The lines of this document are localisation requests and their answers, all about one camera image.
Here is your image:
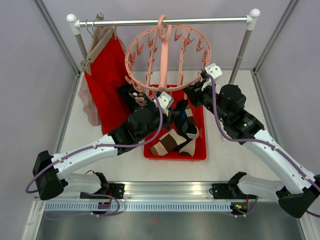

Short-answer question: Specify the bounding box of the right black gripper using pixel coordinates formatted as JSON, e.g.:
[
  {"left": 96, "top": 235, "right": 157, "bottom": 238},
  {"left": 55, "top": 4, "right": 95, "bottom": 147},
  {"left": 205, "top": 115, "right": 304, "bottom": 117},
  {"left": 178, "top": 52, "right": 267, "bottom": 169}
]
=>
[{"left": 183, "top": 78, "right": 229, "bottom": 123}]

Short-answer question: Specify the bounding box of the teal christmas sock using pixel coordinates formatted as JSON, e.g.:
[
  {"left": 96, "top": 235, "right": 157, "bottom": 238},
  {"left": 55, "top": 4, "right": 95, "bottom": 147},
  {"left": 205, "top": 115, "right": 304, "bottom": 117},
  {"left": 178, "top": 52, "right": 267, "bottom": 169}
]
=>
[{"left": 127, "top": 90, "right": 155, "bottom": 112}]

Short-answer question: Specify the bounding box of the black sports sock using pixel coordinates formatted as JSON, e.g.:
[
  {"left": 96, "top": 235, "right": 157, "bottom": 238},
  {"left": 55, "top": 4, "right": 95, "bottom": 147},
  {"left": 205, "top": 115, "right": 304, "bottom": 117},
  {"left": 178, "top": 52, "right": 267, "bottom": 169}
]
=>
[
  {"left": 117, "top": 83, "right": 137, "bottom": 111},
  {"left": 172, "top": 99, "right": 198, "bottom": 140}
]

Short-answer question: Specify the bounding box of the aluminium frame post right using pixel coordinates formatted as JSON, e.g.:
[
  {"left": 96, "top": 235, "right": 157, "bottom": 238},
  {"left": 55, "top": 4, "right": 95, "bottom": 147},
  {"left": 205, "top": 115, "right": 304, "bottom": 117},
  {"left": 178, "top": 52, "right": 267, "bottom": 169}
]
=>
[{"left": 253, "top": 0, "right": 300, "bottom": 75}]

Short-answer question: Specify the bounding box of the brown beige striped sock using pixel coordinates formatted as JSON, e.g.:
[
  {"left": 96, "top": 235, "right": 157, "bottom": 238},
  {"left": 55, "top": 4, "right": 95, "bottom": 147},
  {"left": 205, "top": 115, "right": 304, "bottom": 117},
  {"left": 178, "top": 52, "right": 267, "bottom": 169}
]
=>
[{"left": 149, "top": 107, "right": 201, "bottom": 158}]

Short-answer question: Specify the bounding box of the metal clothes rack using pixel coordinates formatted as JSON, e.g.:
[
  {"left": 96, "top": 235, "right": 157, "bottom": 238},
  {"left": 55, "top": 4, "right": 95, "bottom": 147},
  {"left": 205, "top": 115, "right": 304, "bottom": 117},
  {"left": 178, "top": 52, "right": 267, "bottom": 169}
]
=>
[{"left": 66, "top": 8, "right": 261, "bottom": 84}]

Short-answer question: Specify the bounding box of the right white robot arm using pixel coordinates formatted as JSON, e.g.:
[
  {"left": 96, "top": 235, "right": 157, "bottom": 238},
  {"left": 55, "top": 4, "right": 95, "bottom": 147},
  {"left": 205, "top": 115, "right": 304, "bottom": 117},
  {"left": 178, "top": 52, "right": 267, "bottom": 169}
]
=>
[{"left": 184, "top": 82, "right": 320, "bottom": 219}]

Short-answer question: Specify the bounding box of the aluminium frame post left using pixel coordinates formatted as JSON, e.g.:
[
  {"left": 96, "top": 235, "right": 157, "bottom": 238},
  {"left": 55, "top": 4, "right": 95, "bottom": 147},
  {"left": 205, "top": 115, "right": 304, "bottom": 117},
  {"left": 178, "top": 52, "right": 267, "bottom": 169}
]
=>
[{"left": 33, "top": 0, "right": 80, "bottom": 77}]

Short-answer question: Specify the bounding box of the pink hanging garment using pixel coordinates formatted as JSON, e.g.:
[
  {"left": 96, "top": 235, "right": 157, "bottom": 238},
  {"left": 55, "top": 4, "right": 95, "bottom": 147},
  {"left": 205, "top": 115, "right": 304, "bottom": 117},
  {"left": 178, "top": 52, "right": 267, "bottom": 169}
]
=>
[{"left": 78, "top": 36, "right": 125, "bottom": 126}]

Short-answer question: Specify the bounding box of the red hanging cloth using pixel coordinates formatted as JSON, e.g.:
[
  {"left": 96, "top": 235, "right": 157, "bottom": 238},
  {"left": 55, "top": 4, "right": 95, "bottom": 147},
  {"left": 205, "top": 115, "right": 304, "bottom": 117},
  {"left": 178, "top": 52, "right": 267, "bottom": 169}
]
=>
[{"left": 84, "top": 38, "right": 131, "bottom": 135}]

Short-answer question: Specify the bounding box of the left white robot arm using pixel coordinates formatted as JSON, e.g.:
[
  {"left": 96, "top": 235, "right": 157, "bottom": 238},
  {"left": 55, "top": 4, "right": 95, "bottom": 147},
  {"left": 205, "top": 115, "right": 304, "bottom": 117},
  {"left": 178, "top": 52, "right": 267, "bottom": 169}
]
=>
[{"left": 31, "top": 107, "right": 178, "bottom": 201}]

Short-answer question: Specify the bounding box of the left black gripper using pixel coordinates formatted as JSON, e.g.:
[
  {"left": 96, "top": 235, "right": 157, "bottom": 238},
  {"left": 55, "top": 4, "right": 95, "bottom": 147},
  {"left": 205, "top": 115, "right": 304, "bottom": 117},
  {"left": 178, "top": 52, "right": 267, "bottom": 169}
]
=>
[{"left": 138, "top": 106, "right": 180, "bottom": 141}]

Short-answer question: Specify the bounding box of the red plastic tray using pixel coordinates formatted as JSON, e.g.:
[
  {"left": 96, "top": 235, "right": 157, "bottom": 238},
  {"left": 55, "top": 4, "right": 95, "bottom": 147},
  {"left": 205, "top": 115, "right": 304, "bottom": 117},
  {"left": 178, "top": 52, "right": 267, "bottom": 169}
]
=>
[{"left": 143, "top": 89, "right": 207, "bottom": 161}]

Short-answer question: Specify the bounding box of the beige clip hanger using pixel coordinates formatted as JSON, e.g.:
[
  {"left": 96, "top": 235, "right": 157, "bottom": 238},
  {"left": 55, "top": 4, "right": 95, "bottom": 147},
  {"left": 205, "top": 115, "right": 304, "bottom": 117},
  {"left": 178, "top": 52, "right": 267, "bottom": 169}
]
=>
[{"left": 80, "top": 24, "right": 117, "bottom": 76}]

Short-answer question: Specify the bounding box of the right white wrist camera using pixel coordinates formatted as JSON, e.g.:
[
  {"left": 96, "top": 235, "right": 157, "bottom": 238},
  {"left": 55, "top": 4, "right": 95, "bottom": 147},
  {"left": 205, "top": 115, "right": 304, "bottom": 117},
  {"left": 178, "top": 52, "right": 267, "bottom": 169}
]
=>
[{"left": 203, "top": 63, "right": 223, "bottom": 89}]

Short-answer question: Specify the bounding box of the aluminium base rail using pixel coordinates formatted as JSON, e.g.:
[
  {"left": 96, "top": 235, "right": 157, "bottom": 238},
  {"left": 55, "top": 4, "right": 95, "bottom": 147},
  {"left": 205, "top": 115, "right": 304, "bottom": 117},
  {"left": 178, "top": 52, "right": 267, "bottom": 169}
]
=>
[{"left": 64, "top": 181, "right": 283, "bottom": 201}]

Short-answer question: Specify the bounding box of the white slotted cable duct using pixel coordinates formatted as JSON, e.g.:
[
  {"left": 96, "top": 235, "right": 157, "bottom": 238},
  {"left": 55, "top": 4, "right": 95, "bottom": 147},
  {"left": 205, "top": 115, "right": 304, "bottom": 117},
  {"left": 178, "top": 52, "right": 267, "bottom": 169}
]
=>
[{"left": 45, "top": 201, "right": 232, "bottom": 212}]

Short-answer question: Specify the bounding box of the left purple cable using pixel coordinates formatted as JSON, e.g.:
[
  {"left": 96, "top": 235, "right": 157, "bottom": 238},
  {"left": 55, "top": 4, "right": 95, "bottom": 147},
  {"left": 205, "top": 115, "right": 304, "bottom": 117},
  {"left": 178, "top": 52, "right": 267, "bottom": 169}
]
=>
[{"left": 25, "top": 93, "right": 165, "bottom": 195}]

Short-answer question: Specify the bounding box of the pink round clip hanger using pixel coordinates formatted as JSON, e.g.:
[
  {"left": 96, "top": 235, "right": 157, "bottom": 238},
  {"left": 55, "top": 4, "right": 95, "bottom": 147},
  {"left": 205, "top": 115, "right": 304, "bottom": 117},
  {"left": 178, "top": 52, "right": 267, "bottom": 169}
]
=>
[{"left": 124, "top": 23, "right": 212, "bottom": 93}]

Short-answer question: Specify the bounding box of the aluminium frame post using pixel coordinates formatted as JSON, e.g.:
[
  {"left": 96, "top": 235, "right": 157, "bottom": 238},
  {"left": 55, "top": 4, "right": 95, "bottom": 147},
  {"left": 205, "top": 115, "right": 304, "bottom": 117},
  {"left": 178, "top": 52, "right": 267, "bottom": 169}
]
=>
[
  {"left": 253, "top": 0, "right": 300, "bottom": 75},
  {"left": 33, "top": 0, "right": 80, "bottom": 77}
]

